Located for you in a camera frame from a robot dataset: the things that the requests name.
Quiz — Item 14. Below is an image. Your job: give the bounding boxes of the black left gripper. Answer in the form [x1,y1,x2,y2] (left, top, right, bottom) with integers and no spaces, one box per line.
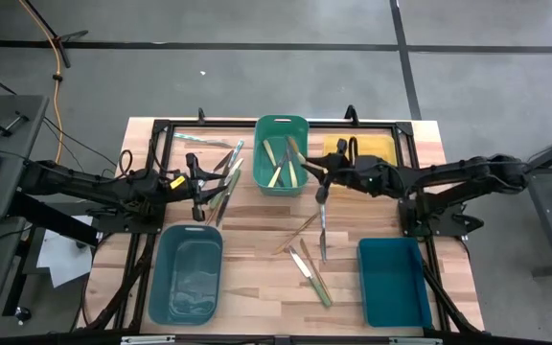
[185,152,228,223]

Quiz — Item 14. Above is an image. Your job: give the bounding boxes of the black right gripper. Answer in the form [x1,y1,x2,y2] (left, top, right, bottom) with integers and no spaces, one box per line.
[303,137,354,206]

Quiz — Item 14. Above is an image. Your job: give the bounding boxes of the iridescent table knife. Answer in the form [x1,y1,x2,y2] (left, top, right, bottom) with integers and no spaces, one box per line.
[318,203,329,264]

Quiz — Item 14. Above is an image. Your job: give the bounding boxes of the yellow translucent plastic tray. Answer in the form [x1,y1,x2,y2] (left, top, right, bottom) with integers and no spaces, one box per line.
[322,133,398,193]

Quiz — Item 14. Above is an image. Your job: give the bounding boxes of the deep blue rectangular bin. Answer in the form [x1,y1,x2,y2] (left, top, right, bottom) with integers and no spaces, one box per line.
[356,237,434,330]

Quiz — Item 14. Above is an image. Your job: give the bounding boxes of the white paper sheets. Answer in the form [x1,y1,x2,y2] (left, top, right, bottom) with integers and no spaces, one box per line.
[35,215,101,288]

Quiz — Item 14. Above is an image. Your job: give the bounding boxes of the grey side desk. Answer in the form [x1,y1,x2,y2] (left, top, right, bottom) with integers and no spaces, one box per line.
[0,94,50,221]

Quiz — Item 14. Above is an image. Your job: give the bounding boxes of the black tripod stand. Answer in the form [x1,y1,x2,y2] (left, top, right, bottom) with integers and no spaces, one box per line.
[19,0,89,69]

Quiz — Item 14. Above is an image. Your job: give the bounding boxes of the green plastic handle bin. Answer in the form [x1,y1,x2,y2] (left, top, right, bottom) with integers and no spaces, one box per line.
[251,113,311,197]

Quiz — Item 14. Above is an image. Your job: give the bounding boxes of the black metal table frame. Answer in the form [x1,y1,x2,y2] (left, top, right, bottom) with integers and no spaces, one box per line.
[77,103,486,336]

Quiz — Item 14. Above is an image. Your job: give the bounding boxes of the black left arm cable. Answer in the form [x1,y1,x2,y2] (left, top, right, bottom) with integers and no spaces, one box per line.
[117,149,134,179]

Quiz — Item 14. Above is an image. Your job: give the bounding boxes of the blue-grey plastic handle bin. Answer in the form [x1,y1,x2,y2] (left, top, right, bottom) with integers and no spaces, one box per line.
[148,223,224,327]

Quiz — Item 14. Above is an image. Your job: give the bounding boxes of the green-handled table knife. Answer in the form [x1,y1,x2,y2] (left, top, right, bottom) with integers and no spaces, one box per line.
[287,244,334,309]

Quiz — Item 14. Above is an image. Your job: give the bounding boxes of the silver metal bracket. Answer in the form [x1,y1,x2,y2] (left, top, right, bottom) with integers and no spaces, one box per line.
[120,334,176,345]
[388,336,444,345]

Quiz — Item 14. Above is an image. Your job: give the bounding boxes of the orange cable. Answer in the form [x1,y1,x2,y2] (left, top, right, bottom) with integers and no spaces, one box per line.
[16,0,65,165]

